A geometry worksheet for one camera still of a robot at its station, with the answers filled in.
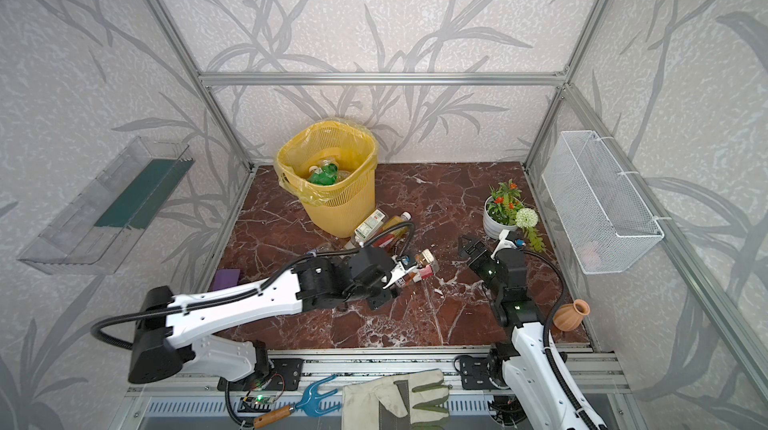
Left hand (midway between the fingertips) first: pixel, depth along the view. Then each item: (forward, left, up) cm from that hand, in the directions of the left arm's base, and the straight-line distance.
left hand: (400, 274), depth 73 cm
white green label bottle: (+21, +11, -13) cm, 27 cm away
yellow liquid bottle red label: (+18, +3, -12) cm, 22 cm away
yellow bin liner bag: (+42, +17, +5) cm, 46 cm away
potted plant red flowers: (+22, -31, -3) cm, 38 cm away
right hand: (+12, -19, -2) cm, 23 cm away
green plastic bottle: (+31, +23, +2) cm, 38 cm away
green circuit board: (-25, +33, -17) cm, 45 cm away
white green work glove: (-25, -3, -16) cm, 29 cm away
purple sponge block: (+5, +53, -17) cm, 56 cm away
